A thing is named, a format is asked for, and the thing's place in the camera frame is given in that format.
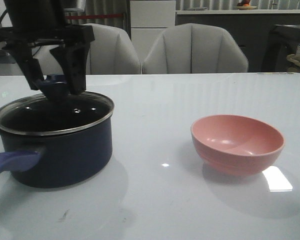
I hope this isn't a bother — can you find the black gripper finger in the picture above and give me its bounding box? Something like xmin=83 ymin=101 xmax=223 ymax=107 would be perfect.
xmin=50 ymin=43 xmax=90 ymax=95
xmin=7 ymin=44 xmax=44 ymax=90

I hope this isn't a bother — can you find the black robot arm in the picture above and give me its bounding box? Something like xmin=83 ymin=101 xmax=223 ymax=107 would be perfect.
xmin=0 ymin=0 xmax=95 ymax=95

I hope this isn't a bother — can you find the fruit plate on counter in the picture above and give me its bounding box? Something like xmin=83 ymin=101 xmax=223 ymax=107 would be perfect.
xmin=236 ymin=0 xmax=257 ymax=10

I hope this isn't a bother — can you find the coloured sticker strip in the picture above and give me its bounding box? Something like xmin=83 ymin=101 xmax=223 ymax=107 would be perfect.
xmin=257 ymin=72 xmax=294 ymax=75

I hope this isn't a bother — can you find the grey counter with white top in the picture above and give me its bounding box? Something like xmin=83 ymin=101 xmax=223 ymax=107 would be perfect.
xmin=176 ymin=9 xmax=300 ymax=72

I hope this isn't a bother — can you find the dark blue saucepan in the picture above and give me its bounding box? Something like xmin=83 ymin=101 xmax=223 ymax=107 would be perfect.
xmin=0 ymin=114 xmax=113 ymax=189

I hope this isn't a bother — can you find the grey armchair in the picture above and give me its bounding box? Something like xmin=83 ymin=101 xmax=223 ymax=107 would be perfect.
xmin=34 ymin=23 xmax=142 ymax=77
xmin=142 ymin=23 xmax=249 ymax=75

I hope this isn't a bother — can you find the glass lid with blue knob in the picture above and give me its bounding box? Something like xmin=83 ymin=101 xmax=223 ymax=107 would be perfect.
xmin=0 ymin=74 xmax=115 ymax=136

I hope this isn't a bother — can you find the white drawer cabinet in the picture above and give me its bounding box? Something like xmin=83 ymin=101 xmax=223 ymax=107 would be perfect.
xmin=130 ymin=0 xmax=176 ymax=62

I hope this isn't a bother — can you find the pink bowl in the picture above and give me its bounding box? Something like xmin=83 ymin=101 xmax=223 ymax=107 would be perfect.
xmin=190 ymin=114 xmax=285 ymax=176

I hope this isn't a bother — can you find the right grey armchair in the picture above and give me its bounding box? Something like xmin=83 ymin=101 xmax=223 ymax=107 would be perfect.
xmin=142 ymin=23 xmax=249 ymax=75

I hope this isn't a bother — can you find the dark appliance at right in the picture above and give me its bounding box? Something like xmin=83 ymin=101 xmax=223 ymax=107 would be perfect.
xmin=261 ymin=24 xmax=300 ymax=72

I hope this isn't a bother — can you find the left grey armchair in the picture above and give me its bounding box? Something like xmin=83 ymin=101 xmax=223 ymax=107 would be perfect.
xmin=34 ymin=23 xmax=142 ymax=77

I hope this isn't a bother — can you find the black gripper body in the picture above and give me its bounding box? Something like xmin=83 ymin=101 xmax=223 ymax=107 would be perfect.
xmin=0 ymin=24 xmax=95 ymax=49

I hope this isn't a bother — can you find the beige cushion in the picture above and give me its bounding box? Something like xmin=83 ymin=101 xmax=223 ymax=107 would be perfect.
xmin=286 ymin=54 xmax=300 ymax=73

